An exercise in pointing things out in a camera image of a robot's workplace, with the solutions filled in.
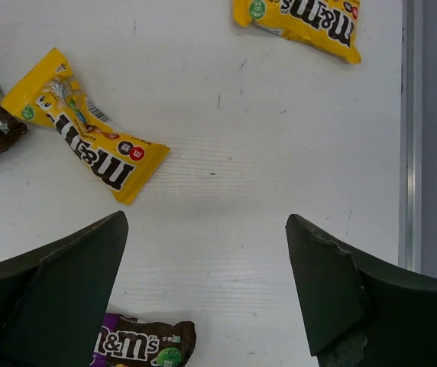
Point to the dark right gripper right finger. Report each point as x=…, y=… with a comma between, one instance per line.
x=357, y=309

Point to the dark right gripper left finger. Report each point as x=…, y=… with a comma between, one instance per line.
x=53, y=299

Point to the aluminium table edge rail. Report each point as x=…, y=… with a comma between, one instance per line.
x=411, y=121

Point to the brown purple M&M's packet front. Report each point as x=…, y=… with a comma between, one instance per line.
x=129, y=341

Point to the yellow m&m's packet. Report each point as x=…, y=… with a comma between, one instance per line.
x=50, y=96
x=330, y=26

